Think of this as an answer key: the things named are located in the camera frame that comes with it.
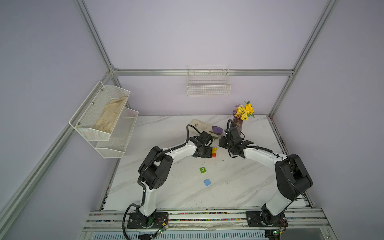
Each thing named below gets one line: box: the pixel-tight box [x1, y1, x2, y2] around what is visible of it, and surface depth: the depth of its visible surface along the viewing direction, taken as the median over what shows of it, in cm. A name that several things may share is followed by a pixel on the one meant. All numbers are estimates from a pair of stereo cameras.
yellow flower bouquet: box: [234, 100, 255, 121], surface depth 92 cm
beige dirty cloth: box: [188, 118, 213, 135], surface depth 117 cm
